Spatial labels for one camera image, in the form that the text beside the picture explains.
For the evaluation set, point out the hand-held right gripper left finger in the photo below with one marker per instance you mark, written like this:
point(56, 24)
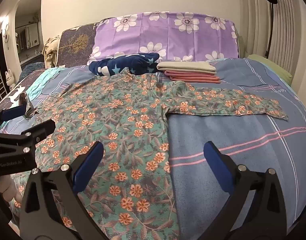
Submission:
point(89, 166)

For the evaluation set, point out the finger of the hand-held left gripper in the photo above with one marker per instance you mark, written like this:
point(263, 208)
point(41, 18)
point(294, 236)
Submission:
point(40, 128)
point(14, 113)

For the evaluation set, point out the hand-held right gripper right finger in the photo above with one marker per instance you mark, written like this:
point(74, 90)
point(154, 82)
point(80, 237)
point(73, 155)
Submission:
point(218, 166)

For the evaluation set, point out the teal floral shirt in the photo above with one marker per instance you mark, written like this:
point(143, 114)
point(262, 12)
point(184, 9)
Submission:
point(117, 120)

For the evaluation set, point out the beige crumpled clothes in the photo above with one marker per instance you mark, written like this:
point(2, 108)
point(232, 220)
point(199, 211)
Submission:
point(50, 52)

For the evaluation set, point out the person's left hand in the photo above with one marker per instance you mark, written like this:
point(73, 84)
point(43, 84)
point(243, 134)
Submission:
point(8, 188)

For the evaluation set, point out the dark animal print sheet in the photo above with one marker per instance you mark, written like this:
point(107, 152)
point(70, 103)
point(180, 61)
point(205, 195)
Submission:
point(17, 90)

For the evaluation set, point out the white cat figurine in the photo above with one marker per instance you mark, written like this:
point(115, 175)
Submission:
point(10, 80)

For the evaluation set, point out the blue plaid bed sheet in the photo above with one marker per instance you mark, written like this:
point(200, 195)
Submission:
point(218, 130)

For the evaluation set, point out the teal cloth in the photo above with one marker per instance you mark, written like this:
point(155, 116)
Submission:
point(45, 82)

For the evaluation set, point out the dark tree print cushion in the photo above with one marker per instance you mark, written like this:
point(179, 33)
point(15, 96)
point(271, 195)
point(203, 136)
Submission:
point(75, 42)

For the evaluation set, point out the beige folded garment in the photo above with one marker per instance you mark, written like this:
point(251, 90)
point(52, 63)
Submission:
point(185, 66)

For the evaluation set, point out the navy star fleece cloth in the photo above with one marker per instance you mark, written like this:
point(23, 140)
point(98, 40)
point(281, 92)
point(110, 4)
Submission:
point(132, 62)

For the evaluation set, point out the green pillow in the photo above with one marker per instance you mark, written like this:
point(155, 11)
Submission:
point(270, 66)

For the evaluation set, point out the purple floral pillow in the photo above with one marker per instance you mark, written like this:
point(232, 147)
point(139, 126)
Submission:
point(168, 37)

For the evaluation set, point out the white pleated curtain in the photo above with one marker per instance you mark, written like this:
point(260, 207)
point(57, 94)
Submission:
point(285, 30)

